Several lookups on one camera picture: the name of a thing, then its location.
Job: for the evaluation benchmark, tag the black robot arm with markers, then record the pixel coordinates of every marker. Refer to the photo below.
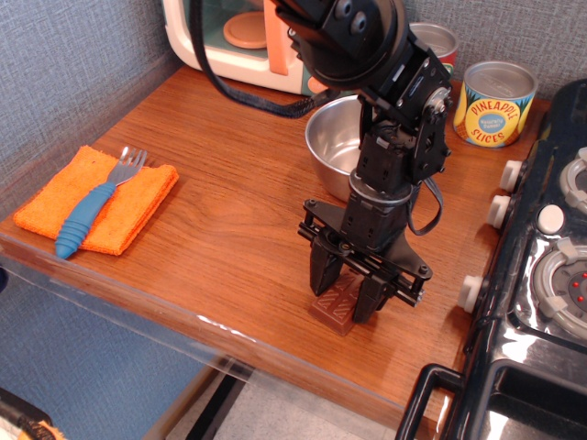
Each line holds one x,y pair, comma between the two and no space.
367,47

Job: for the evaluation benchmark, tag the teal toy microwave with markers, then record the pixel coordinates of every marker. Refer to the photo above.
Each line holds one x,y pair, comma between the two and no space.
245,41

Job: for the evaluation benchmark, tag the blue handled fork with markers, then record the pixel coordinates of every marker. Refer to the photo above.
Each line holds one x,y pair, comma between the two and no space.
75,228

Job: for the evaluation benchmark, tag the white stove knob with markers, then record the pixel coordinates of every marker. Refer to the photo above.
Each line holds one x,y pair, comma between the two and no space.
498,210
510,175
469,292

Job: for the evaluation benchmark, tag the brown chocolate bar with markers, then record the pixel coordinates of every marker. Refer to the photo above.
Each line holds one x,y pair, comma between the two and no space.
334,308

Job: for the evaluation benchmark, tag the black toy stove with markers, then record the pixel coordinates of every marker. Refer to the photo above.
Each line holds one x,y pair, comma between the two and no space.
525,370

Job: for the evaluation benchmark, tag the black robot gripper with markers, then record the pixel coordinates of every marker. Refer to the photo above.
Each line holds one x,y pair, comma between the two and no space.
367,235

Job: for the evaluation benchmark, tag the silver metal pan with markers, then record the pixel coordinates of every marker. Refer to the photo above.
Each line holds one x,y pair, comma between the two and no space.
332,146

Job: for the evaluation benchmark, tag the tomato sauce can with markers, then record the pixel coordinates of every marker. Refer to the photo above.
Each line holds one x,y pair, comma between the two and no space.
441,40

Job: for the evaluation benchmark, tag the orange folded cloth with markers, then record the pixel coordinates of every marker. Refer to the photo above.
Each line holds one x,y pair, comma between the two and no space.
123,216

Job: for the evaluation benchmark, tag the pineapple slices can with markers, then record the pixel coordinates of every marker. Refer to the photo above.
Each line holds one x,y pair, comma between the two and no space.
495,100

